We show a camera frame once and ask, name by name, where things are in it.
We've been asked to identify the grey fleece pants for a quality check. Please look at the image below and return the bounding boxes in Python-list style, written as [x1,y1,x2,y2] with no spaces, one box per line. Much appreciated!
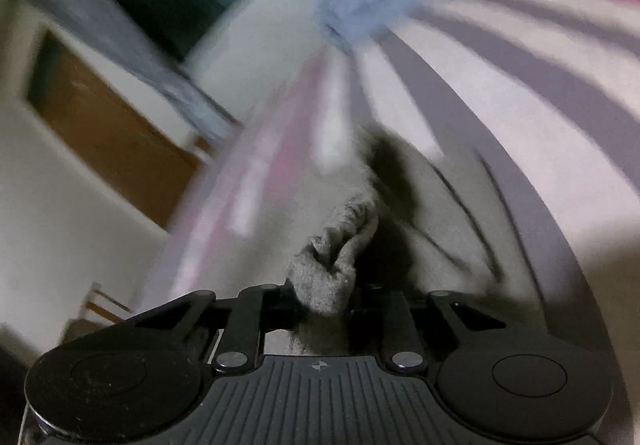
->
[266,128,547,355]

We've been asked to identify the wooden chair near door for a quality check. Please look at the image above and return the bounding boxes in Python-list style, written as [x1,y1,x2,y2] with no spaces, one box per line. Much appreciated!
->
[58,283,132,344]

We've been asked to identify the striped pink purple bedsheet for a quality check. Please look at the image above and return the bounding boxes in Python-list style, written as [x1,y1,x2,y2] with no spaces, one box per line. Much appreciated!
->
[134,0,639,329]

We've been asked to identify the brown wooden door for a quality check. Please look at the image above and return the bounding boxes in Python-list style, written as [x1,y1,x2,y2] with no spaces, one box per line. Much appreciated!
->
[27,32,198,228]

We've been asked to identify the grey left curtain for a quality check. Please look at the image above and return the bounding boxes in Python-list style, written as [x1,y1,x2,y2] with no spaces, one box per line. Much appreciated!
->
[26,0,235,140]

